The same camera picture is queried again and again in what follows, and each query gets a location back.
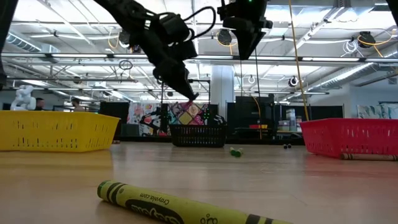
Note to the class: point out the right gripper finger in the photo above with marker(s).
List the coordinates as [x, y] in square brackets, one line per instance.
[250, 40]

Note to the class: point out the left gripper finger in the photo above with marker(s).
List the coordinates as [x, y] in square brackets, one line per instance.
[174, 76]

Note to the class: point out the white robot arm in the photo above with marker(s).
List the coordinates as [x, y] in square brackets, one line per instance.
[23, 99]

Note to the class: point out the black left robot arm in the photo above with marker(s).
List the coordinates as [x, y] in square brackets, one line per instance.
[124, 12]

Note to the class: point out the ceiling light bar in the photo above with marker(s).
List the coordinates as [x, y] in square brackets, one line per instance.
[280, 58]

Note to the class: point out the colourful patchwork quilt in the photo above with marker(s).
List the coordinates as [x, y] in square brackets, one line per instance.
[189, 113]

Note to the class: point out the white column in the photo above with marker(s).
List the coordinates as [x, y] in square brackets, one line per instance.
[222, 90]

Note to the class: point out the floral patterned cloth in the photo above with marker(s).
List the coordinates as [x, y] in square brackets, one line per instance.
[135, 112]

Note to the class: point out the black plastic basket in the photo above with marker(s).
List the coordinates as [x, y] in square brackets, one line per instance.
[199, 137]

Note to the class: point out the black cabinet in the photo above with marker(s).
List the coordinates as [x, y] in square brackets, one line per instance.
[245, 112]

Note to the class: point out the black partition panel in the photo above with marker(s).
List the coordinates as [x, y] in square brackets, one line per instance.
[323, 113]
[113, 118]

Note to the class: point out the red and yellow box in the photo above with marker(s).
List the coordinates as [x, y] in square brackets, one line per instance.
[255, 127]

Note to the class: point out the stacked storage boxes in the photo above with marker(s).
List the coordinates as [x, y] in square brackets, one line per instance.
[290, 119]

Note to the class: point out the person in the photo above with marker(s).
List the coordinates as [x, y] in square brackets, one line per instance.
[39, 104]
[77, 105]

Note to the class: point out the yellow plastic basket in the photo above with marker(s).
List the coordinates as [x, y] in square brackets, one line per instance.
[56, 133]

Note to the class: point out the red plastic basket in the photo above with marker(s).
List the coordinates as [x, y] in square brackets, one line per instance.
[351, 137]

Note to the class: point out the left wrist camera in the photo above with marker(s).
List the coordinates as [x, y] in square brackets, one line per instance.
[174, 28]

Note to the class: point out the black metal frame stand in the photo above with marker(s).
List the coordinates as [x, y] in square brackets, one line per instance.
[202, 81]

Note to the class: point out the black aluminium table frame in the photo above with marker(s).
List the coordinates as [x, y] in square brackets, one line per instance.
[149, 140]

